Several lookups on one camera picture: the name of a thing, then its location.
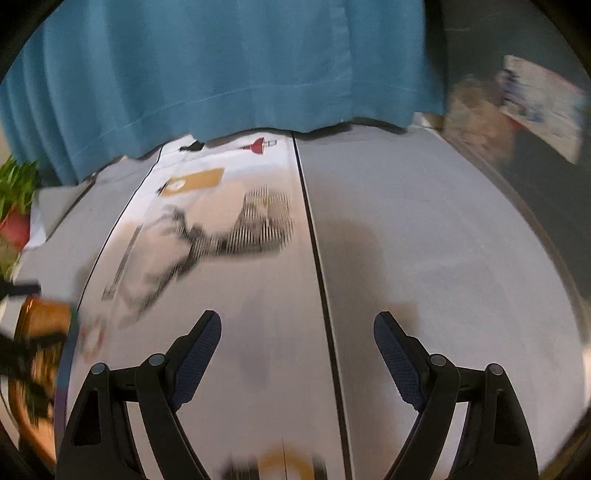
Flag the blue curtain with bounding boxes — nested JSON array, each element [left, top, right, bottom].
[[0, 0, 447, 186]]

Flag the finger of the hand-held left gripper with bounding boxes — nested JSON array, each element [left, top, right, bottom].
[[0, 281, 42, 298], [0, 330, 71, 372]]

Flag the chain necklaces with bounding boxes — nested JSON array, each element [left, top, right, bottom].
[[102, 207, 221, 325]]

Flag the white paper sheet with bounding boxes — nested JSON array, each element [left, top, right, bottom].
[[23, 207, 50, 251]]

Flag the red plant pot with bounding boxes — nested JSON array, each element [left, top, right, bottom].
[[0, 210, 34, 251]]

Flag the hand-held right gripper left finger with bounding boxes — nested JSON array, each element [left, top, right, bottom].
[[56, 310, 222, 480]]

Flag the silver coil bangle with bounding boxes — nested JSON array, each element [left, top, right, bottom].
[[228, 186, 296, 256]]

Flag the brown plush toy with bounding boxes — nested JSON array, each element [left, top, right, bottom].
[[444, 78, 516, 163]]

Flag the wooden tray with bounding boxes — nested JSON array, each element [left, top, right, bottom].
[[8, 295, 77, 464]]

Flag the white printed mat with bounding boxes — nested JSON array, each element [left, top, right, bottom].
[[60, 134, 348, 480]]

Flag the printed card packet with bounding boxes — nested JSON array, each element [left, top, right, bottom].
[[498, 54, 590, 165]]

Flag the green plant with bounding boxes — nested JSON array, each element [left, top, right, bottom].
[[0, 156, 41, 223]]

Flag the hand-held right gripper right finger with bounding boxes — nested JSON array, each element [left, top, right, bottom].
[[373, 311, 540, 480]]

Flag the pink bead bracelet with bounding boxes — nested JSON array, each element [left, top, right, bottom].
[[78, 313, 108, 360]]

